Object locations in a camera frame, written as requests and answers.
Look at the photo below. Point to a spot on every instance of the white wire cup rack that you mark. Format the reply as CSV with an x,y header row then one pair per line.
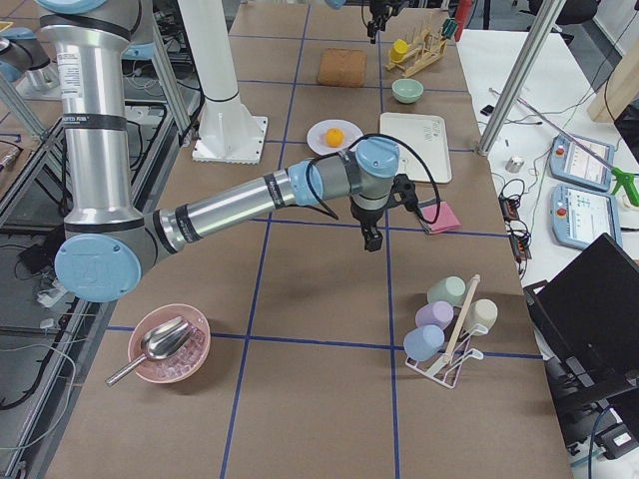
x,y
444,369

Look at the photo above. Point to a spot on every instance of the blue cup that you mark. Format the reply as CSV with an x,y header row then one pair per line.
x,y
423,342

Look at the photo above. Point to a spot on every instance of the dark green mug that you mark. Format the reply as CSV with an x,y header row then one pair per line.
x,y
448,28

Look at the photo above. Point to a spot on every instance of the metal reacher grabber tool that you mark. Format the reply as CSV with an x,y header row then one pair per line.
x,y
624,180

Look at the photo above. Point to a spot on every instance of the lower teach pendant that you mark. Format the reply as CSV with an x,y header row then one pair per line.
x,y
579,216

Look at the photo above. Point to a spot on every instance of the light green cup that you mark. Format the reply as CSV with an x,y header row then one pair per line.
x,y
450,289

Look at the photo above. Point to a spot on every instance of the brown wooden tray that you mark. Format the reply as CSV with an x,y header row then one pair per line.
x,y
342,68

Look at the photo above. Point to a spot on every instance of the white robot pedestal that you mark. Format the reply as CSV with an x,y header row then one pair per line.
x,y
228,132

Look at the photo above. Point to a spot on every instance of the purple cup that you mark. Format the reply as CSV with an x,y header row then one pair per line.
x,y
439,313

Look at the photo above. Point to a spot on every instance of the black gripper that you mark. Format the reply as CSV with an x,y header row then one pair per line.
x,y
364,215
377,11

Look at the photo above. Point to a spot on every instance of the beige cup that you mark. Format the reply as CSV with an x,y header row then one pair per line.
x,y
482,312

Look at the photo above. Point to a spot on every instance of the black laptop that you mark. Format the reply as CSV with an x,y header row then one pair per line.
x,y
588,312

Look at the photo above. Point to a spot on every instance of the pink cloth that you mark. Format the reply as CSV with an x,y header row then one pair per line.
x,y
438,218

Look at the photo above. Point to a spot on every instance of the aluminium frame post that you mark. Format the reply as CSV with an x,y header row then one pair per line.
x,y
534,41

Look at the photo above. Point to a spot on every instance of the upper teach pendant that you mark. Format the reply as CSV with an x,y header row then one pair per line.
x,y
572,164

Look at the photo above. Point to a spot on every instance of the green ceramic bowl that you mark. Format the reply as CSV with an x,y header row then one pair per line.
x,y
406,90

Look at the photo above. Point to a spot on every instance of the metal scoop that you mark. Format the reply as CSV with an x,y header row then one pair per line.
x,y
160,343

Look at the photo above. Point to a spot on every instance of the pink bowl with ice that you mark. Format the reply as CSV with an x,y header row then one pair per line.
x,y
181,353

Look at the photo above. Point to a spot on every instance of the wooden dish rack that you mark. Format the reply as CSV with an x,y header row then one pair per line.
x,y
426,47

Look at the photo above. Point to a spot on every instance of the yellow mug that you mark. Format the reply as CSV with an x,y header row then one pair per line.
x,y
398,51

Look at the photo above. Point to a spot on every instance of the small metal cylinder weight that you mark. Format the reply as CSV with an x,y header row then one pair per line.
x,y
514,164

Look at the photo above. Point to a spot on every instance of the teach pendant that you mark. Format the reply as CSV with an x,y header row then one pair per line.
x,y
572,164
579,216

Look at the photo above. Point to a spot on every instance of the orange fruit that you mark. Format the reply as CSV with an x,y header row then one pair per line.
x,y
334,137

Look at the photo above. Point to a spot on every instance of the white round plate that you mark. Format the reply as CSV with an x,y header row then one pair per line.
x,y
315,135

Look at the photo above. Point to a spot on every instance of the red fire extinguisher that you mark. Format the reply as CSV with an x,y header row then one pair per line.
x,y
462,13

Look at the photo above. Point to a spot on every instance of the cream bear tray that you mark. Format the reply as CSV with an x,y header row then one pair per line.
x,y
426,134

